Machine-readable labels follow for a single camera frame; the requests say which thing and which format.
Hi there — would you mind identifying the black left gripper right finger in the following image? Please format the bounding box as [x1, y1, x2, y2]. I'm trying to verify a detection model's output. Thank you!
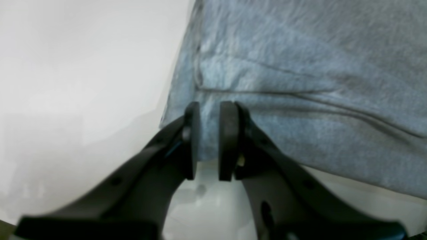
[219, 101, 407, 240]

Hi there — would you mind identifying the grey T-shirt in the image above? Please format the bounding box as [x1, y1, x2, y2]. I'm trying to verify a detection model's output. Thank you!
[160, 0, 427, 199]

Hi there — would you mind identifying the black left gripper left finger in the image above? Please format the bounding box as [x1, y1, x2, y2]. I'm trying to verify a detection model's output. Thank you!
[15, 102, 200, 240]

